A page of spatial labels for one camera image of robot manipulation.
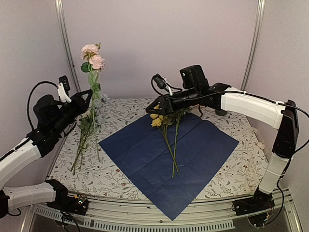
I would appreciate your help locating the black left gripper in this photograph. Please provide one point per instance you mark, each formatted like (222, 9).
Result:
(77, 96)

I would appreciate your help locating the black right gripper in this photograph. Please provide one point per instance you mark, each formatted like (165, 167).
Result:
(167, 106)

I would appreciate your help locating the pale blue fake flower stems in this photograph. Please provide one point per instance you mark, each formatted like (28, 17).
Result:
(98, 108)

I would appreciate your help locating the pink fake flower stems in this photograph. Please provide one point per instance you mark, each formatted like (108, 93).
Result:
(93, 64)

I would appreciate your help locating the dark navy tissue paper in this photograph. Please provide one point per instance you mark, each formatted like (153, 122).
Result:
(141, 153)

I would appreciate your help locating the yellow fake flower stems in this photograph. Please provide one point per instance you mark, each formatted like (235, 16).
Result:
(163, 123)

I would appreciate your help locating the white fake flower stems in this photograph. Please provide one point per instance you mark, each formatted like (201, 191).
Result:
(87, 128)

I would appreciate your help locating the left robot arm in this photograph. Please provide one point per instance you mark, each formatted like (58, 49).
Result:
(36, 145)

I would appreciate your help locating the dark grey mug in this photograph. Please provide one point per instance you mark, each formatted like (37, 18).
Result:
(220, 112)

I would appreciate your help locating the floral patterned table mat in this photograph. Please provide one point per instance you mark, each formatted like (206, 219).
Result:
(102, 178)

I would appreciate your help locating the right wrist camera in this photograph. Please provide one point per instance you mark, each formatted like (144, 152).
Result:
(162, 83)

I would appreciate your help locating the left aluminium frame post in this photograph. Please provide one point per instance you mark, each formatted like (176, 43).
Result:
(65, 39)

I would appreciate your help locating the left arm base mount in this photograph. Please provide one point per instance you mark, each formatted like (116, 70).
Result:
(77, 204)

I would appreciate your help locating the front aluminium rail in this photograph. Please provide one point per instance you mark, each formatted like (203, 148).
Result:
(212, 215)

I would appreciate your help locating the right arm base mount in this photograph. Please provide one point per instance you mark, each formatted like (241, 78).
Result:
(256, 203)

